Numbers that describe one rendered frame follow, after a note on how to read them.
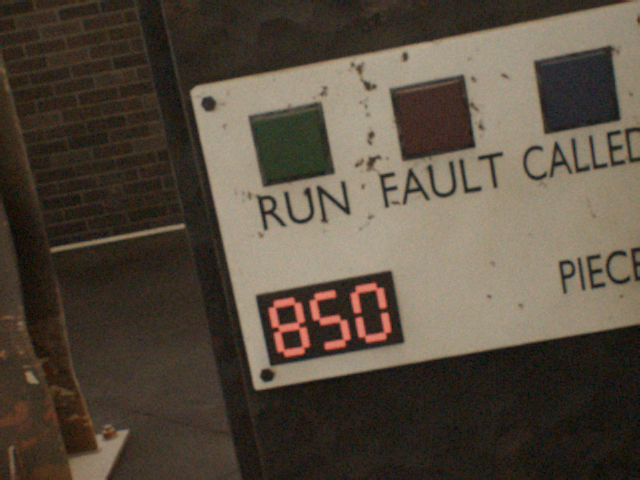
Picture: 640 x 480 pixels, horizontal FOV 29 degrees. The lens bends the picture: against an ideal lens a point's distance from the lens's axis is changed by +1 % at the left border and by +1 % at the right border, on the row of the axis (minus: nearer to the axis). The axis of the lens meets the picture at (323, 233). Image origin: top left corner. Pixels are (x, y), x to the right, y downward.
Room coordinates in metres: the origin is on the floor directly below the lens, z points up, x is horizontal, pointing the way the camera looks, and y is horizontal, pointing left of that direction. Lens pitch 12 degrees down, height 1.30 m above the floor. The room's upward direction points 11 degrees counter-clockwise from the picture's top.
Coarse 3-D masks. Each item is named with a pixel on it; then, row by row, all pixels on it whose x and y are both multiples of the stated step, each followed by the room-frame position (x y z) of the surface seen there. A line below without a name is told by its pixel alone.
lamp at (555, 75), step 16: (544, 64) 0.68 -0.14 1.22; (560, 64) 0.68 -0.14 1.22; (576, 64) 0.68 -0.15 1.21; (592, 64) 0.68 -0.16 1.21; (544, 80) 0.68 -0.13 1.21; (560, 80) 0.68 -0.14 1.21; (576, 80) 0.68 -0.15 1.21; (592, 80) 0.68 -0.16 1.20; (608, 80) 0.68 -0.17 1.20; (544, 96) 0.68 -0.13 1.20; (560, 96) 0.68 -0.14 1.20; (576, 96) 0.68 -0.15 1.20; (592, 96) 0.68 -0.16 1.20; (608, 96) 0.68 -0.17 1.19; (560, 112) 0.68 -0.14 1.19; (576, 112) 0.68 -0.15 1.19; (592, 112) 0.68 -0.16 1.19; (608, 112) 0.68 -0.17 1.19
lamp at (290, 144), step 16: (304, 112) 0.69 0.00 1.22; (256, 128) 0.69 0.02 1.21; (272, 128) 0.69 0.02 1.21; (288, 128) 0.69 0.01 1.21; (304, 128) 0.69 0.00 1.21; (320, 128) 0.69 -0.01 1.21; (272, 144) 0.69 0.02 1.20; (288, 144) 0.69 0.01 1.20; (304, 144) 0.69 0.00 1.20; (320, 144) 0.69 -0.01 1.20; (272, 160) 0.69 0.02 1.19; (288, 160) 0.69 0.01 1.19; (304, 160) 0.69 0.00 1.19; (320, 160) 0.69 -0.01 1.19; (272, 176) 0.69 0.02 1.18; (288, 176) 0.69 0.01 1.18
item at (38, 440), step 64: (0, 64) 3.46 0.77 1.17; (0, 128) 3.46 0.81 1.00; (0, 192) 3.47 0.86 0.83; (0, 256) 3.16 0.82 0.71; (0, 320) 3.16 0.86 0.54; (64, 320) 3.46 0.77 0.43; (0, 384) 3.17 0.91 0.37; (64, 384) 3.45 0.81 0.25; (0, 448) 3.17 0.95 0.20; (64, 448) 3.17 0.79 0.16
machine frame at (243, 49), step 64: (192, 0) 0.72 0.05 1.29; (256, 0) 0.71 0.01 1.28; (320, 0) 0.71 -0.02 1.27; (384, 0) 0.71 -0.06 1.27; (448, 0) 0.71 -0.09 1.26; (512, 0) 0.70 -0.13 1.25; (576, 0) 0.70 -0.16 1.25; (192, 64) 0.72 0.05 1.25; (256, 64) 0.71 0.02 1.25; (192, 128) 0.72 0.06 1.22; (192, 192) 0.80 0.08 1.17; (192, 256) 0.81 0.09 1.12; (320, 384) 0.71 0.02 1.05; (384, 384) 0.71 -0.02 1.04; (448, 384) 0.71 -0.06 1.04; (512, 384) 0.71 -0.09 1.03; (576, 384) 0.70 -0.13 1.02; (256, 448) 0.80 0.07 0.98; (320, 448) 0.72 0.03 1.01; (384, 448) 0.71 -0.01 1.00; (448, 448) 0.71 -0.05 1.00; (512, 448) 0.71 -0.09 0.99; (576, 448) 0.70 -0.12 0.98
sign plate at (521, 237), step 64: (320, 64) 0.70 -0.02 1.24; (384, 64) 0.69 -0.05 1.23; (448, 64) 0.69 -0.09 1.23; (512, 64) 0.68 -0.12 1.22; (384, 128) 0.69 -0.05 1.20; (512, 128) 0.69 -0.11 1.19; (576, 128) 0.68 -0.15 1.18; (256, 192) 0.70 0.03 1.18; (320, 192) 0.69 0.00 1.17; (384, 192) 0.69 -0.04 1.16; (448, 192) 0.69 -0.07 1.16; (512, 192) 0.69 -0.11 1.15; (576, 192) 0.68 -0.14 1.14; (256, 256) 0.70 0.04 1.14; (320, 256) 0.69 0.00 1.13; (384, 256) 0.69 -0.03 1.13; (448, 256) 0.69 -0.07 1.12; (512, 256) 0.69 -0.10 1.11; (576, 256) 0.68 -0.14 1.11; (256, 320) 0.70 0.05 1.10; (448, 320) 0.69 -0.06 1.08; (512, 320) 0.69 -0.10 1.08; (576, 320) 0.68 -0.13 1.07; (256, 384) 0.70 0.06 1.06
